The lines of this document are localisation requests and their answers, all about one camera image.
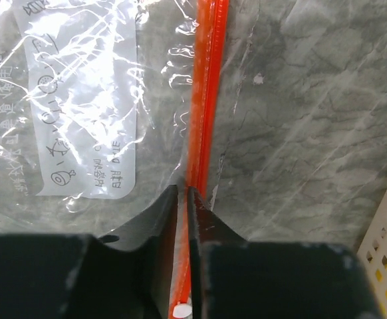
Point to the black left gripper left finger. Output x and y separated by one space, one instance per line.
126 273

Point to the clear zip bag orange zipper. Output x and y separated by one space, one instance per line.
103 105

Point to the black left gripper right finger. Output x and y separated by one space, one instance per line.
236 278

